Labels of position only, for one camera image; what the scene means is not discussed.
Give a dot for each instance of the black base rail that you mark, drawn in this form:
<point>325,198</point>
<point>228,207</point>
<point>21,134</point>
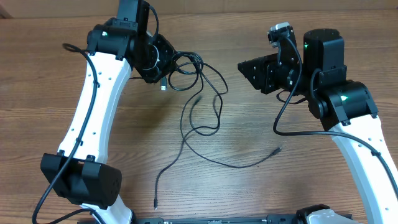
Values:
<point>329,217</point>

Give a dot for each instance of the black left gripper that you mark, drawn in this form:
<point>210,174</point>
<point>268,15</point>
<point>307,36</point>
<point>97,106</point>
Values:
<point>169,52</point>

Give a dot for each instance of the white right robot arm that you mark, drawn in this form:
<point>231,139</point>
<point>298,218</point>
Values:
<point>345,108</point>

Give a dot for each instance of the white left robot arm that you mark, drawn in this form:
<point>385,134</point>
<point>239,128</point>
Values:
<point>79,171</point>

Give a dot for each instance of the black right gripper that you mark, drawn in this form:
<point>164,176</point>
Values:
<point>265,74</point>

